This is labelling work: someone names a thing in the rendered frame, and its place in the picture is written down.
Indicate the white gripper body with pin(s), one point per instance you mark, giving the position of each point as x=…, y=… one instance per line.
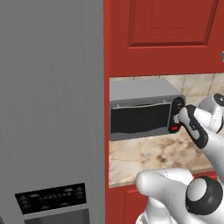
x=182, y=116

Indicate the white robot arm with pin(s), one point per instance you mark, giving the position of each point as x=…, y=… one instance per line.
x=175, y=195

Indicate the black toaster oven knob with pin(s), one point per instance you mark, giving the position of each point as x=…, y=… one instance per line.
x=178, y=103

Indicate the black glass toaster oven door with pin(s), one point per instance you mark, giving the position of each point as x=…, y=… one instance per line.
x=140, y=119

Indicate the grey toaster oven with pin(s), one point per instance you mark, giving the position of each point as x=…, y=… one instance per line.
x=137, y=90

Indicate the red base cupboard door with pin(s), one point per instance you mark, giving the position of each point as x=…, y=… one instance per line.
x=127, y=204

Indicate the grey fridge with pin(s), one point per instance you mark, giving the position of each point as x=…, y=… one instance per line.
x=52, y=93

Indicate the red wall cupboard door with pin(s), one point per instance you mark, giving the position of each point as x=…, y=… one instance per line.
x=172, y=29

